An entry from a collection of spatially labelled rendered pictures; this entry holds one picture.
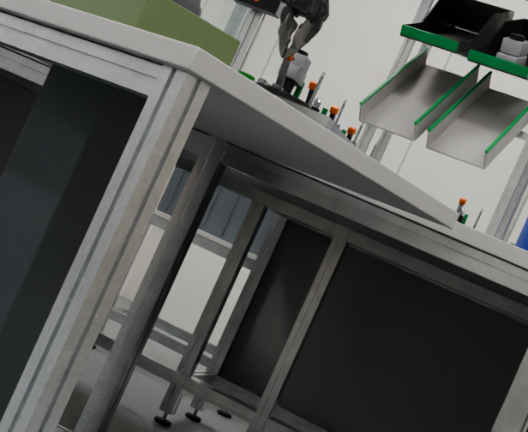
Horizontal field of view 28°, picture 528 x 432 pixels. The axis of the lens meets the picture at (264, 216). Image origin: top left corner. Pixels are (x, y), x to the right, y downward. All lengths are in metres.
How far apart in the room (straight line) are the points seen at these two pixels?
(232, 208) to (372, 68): 2.10
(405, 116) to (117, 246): 1.07
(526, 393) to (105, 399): 0.80
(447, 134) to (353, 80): 3.98
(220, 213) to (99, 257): 3.03
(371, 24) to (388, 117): 4.07
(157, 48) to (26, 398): 0.45
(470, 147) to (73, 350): 1.13
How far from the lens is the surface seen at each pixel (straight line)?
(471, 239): 1.98
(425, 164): 5.76
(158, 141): 1.28
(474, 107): 2.33
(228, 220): 4.29
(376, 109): 2.26
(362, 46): 6.26
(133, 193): 1.28
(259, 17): 2.57
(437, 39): 2.24
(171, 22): 1.69
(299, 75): 2.35
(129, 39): 1.35
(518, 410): 1.97
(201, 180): 2.11
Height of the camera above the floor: 0.69
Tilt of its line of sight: 1 degrees up
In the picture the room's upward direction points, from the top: 24 degrees clockwise
